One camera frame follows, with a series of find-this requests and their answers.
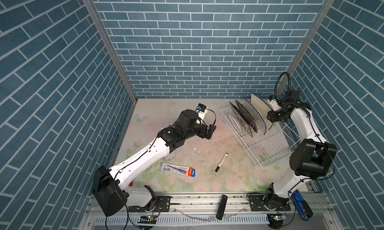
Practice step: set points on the white slotted cable duct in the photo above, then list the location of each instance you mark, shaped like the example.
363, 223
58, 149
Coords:
179, 220

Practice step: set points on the white square plate black rim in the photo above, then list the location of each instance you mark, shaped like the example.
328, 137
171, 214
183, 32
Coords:
263, 109

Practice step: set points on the black white marker pen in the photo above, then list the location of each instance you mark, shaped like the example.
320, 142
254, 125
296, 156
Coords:
221, 162

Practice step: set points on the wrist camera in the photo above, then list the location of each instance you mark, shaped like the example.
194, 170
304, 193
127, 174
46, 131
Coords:
201, 110
273, 103

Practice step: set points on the blue black tool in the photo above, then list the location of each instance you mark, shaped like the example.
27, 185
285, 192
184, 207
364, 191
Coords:
302, 206

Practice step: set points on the white wire dish rack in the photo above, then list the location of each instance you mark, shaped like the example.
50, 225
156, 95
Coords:
266, 146

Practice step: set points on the aluminium rail frame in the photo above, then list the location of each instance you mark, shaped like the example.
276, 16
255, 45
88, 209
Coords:
188, 204

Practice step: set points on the dark plate orange rim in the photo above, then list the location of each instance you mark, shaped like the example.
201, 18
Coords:
247, 116

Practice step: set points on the dark patterned plate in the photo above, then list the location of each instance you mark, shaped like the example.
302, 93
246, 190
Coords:
243, 123

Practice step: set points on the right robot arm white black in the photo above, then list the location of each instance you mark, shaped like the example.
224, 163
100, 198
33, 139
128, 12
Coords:
309, 161

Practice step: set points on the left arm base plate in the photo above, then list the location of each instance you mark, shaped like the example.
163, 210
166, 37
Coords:
161, 204

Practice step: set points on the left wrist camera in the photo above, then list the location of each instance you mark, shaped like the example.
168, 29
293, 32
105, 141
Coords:
201, 110

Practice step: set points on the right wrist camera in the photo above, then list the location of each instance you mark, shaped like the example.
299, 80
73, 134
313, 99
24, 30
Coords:
273, 103

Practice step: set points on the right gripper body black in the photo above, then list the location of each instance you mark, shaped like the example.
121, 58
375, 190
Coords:
277, 115

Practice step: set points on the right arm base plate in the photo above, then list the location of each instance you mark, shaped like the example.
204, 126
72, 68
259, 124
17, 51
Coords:
260, 203

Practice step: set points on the black remote control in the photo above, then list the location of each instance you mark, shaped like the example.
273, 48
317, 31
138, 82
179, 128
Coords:
222, 207

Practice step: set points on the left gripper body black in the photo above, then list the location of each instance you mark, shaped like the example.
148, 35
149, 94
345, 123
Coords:
200, 131

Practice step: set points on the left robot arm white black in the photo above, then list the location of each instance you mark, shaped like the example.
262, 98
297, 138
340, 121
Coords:
111, 186

